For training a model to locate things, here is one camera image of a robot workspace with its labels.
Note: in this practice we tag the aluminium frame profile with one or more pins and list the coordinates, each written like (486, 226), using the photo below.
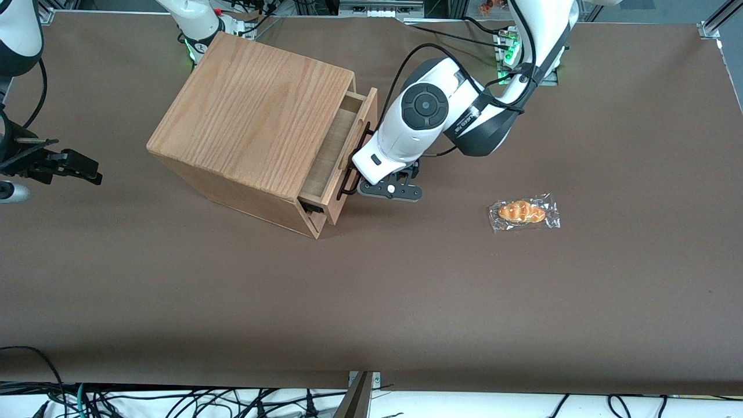
(728, 11)

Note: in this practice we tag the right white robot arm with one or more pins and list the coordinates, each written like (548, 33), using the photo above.
(17, 35)

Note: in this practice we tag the small metal bracket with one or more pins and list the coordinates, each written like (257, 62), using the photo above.
(376, 380)

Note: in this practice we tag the dark metal bar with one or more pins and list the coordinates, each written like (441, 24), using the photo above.
(355, 403)

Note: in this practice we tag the plastic wrapped bread roll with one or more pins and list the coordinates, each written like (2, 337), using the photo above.
(522, 212)

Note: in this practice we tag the black drawer slide rail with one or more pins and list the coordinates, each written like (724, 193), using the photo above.
(310, 204)

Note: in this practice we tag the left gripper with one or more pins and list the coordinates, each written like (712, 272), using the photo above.
(355, 160)

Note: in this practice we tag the aluminium corner bracket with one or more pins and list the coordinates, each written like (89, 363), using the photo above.
(709, 30)

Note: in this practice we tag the orange background objects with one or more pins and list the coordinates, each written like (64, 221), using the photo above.
(487, 7)

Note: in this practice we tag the grey equipment rack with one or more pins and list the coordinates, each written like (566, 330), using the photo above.
(377, 8)

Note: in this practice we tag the wooden drawer box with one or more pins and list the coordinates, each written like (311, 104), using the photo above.
(334, 145)

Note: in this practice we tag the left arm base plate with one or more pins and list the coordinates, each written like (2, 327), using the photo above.
(551, 81)

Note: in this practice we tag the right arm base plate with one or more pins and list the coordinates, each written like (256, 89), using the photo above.
(241, 26)

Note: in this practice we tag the wooden drawer cabinet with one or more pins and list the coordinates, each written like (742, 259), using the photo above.
(249, 110)

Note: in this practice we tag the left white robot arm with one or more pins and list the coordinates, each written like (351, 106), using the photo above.
(447, 81)

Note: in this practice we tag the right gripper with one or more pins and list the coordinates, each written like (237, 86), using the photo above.
(18, 162)

